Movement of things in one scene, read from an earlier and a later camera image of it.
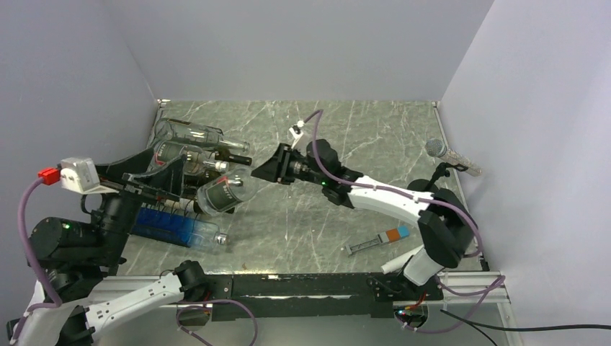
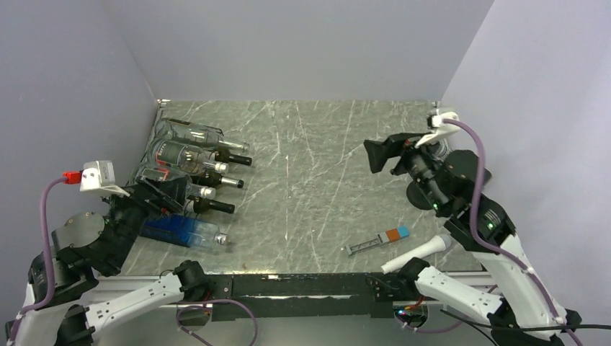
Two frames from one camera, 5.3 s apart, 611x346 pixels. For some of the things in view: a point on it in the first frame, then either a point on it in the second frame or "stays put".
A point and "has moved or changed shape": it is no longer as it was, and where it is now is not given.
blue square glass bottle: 177,228 stays put
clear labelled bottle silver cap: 226,192 has moved or changed shape
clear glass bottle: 177,131 stays put
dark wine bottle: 223,155 stays put
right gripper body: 299,168 → 423,165
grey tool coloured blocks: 389,236 stays put
